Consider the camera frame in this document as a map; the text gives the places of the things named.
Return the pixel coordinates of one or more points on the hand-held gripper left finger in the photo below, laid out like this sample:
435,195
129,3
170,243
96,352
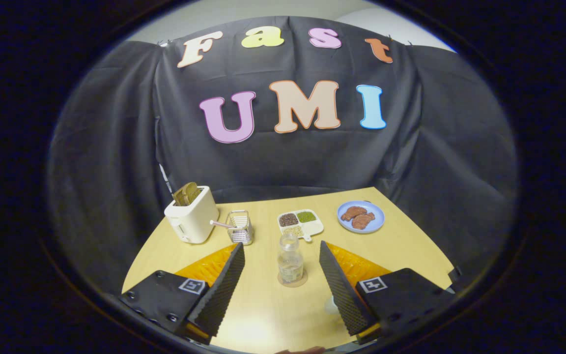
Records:
224,285

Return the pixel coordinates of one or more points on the white toaster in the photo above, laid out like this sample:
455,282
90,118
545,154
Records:
192,219

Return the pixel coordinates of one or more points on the dark brown beans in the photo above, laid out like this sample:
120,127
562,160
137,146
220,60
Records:
288,219

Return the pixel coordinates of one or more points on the pink stirring stick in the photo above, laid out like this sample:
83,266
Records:
220,224

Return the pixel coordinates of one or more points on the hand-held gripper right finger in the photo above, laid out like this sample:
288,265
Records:
337,280

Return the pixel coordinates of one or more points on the ribbed clear glass cup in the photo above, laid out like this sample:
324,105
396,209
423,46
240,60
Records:
240,230

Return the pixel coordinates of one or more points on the wooden table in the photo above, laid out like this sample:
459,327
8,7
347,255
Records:
268,314

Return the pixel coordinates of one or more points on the toasted bread slice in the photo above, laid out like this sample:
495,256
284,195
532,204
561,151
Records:
186,193

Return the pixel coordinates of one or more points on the blue plate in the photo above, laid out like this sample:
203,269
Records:
379,219

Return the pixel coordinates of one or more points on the pale grains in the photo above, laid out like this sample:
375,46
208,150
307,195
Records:
292,229

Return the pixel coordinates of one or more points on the brown meat piece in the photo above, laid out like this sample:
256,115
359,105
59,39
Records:
353,212
363,221

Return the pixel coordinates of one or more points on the clear juice bottle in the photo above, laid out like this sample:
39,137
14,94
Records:
290,263

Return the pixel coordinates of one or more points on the white divided tray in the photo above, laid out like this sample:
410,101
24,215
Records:
301,226

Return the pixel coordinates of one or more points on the round brown coaster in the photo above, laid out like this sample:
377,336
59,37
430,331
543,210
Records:
300,283

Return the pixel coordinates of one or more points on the black backdrop cloth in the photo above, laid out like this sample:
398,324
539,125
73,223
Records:
312,157

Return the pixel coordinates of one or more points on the green beans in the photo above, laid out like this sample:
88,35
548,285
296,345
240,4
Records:
306,216

